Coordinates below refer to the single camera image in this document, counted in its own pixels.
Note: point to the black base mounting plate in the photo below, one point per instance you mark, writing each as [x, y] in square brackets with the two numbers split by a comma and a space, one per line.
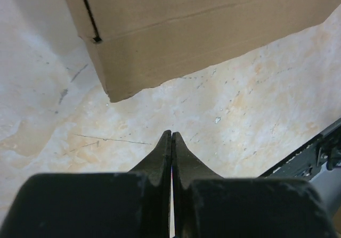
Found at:
[307, 161]

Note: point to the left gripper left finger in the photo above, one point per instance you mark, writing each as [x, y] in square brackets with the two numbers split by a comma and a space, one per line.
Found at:
[131, 204]

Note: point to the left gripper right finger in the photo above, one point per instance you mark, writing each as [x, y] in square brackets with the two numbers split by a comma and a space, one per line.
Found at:
[208, 205]

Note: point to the brown cardboard box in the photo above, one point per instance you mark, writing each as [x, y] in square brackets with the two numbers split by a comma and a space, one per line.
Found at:
[139, 44]

